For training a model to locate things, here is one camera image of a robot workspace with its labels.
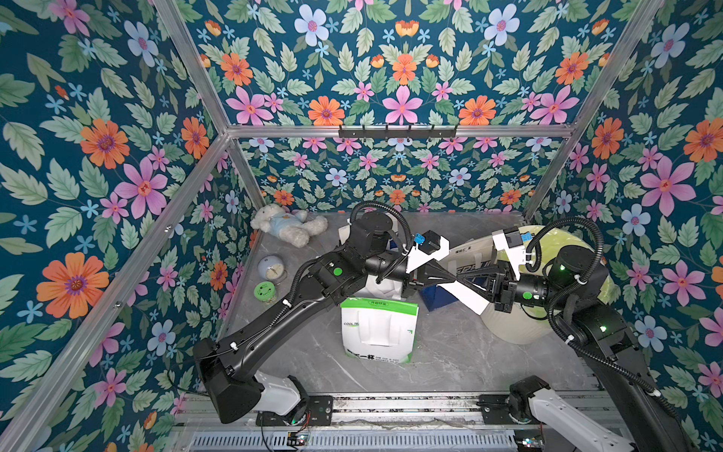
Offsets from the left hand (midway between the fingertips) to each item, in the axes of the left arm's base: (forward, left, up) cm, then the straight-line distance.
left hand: (453, 279), depth 54 cm
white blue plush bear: (+48, +45, -33) cm, 73 cm away
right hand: (+1, -3, 0) cm, 3 cm away
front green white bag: (0, +15, -23) cm, 28 cm away
